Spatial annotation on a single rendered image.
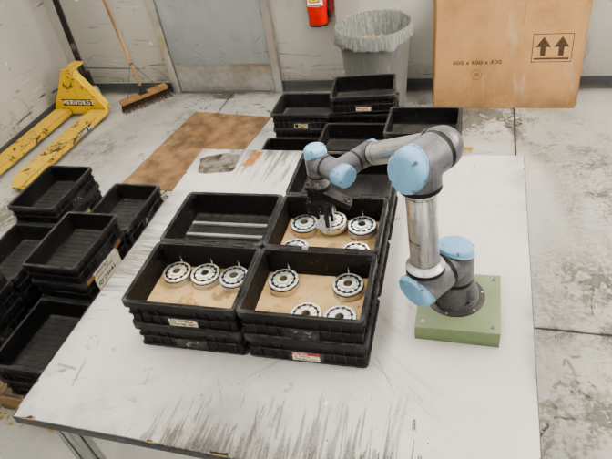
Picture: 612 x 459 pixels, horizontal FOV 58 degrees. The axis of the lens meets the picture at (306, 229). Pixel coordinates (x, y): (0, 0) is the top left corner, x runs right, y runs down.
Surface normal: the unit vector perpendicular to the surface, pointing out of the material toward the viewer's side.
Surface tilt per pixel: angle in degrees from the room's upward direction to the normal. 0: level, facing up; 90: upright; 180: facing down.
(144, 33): 90
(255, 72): 90
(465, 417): 0
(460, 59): 76
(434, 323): 2
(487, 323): 2
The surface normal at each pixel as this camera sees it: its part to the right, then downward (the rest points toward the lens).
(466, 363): -0.14, -0.76
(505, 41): -0.27, 0.48
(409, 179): -0.77, 0.38
